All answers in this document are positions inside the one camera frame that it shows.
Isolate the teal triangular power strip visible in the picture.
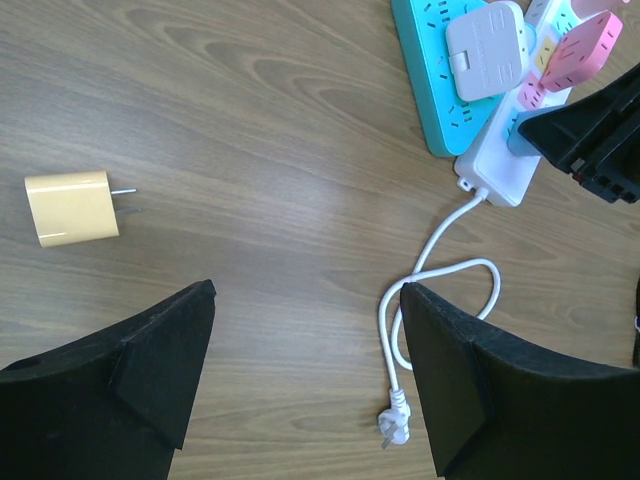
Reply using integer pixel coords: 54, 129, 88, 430
391, 1, 535, 157

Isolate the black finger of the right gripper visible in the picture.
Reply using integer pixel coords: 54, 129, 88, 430
537, 66, 639, 203

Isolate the white grey adapter plug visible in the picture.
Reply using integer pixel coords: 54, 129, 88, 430
445, 1, 529, 102

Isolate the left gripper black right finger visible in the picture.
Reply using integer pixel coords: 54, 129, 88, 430
400, 283, 639, 479

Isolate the white power cord with plug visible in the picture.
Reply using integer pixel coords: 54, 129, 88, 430
377, 187, 502, 450

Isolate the pink multi-socket adapter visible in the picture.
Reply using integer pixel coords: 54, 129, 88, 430
540, 11, 623, 92

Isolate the white multicolour power strip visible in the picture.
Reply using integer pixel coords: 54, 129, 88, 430
453, 0, 621, 209

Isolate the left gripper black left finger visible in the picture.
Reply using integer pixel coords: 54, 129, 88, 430
1, 280, 216, 479

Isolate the blue charger plug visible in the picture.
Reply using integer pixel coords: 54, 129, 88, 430
507, 106, 571, 157

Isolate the yellow charger plug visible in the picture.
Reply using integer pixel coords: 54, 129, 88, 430
24, 171, 137, 248

